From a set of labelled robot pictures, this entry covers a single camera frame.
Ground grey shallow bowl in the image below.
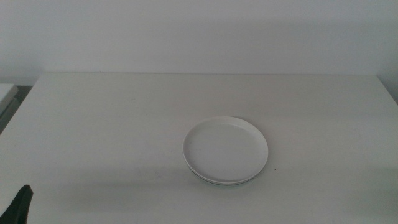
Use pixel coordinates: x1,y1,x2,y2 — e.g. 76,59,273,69
185,161,262,186

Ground white shallow bowl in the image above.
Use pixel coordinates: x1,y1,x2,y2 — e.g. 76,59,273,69
182,116,269,184

